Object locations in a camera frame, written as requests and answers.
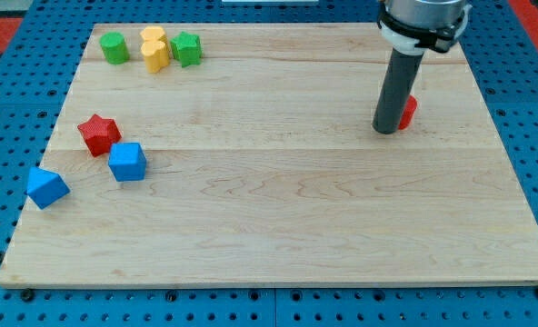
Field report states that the red star block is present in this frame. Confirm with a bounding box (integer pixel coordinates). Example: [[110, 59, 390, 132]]
[[77, 114, 122, 157]]

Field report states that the green star block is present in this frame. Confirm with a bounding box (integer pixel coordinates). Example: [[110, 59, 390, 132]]
[[170, 31, 202, 67]]

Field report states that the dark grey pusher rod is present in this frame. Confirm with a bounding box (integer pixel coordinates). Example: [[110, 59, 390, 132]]
[[372, 49, 423, 134]]

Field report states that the blue cube block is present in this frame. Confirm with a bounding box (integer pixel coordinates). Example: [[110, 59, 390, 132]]
[[108, 143, 147, 182]]

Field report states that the green cylinder block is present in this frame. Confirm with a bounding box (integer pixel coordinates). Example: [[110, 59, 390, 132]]
[[100, 32, 129, 64]]

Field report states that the yellow heart block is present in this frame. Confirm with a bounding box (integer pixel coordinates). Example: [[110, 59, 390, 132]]
[[141, 41, 170, 74]]

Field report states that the red cylinder block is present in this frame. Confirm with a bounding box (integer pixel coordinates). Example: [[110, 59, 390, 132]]
[[398, 95, 418, 130]]

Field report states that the wooden board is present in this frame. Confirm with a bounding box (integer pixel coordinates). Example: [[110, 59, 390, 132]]
[[0, 23, 538, 289]]

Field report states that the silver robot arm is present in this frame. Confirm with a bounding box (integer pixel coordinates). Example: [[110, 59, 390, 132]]
[[377, 0, 472, 56]]

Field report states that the blue triangle block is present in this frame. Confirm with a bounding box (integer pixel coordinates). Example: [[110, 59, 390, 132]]
[[26, 167, 70, 210]]

